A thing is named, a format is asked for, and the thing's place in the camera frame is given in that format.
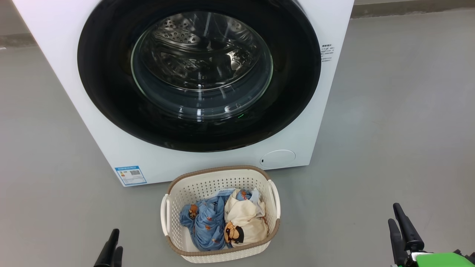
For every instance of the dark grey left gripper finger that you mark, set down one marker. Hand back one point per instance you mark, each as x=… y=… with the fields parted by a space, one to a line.
x=118 y=259
x=107 y=252

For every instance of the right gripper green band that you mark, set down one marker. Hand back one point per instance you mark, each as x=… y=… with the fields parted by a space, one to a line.
x=441 y=260

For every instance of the blue patterned garment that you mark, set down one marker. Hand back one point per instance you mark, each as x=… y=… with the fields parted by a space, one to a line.
x=206 y=222

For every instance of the cream cartoon print garment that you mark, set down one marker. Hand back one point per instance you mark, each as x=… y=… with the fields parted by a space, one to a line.
x=246 y=217

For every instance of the black round glass washer door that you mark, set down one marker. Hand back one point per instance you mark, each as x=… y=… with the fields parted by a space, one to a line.
x=107 y=92

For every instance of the white front-load washing machine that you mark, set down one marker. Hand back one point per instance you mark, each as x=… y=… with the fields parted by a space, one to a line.
x=66 y=111

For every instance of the stainless steel washing machine drum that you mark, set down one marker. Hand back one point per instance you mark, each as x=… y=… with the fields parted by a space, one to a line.
x=178 y=40

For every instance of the blue energy label sticker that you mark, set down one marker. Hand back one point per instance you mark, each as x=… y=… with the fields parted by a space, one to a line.
x=130 y=175

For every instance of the cream perforated laundry basket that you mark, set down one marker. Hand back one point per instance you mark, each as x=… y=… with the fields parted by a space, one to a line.
x=219 y=178

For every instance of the white oval filter cover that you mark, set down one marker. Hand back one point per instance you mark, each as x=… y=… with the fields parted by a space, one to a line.
x=278 y=158

